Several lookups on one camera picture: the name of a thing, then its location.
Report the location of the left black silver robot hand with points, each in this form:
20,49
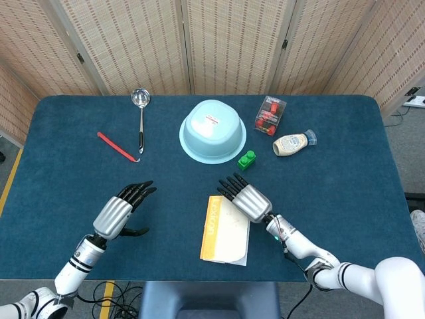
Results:
113,216

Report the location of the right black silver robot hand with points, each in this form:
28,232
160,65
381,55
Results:
250,202

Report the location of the yellow white lined notebook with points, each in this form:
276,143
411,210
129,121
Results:
222,239

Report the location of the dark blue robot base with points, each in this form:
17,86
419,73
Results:
209,299

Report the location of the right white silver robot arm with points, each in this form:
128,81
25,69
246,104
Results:
332,266

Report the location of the green toy building brick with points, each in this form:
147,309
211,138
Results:
245,162

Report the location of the dark blue table cloth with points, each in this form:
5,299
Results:
66,182

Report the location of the cream squeeze bottle blue cap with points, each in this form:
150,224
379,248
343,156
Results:
290,144

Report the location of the red plastic stick tool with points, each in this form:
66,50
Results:
114,145

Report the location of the light blue plastic bowl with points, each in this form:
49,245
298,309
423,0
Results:
212,133

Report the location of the clear box red parts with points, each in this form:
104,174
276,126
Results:
270,114

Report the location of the woven wooden folding screen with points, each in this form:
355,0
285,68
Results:
133,50

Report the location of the white power strip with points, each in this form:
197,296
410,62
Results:
415,99

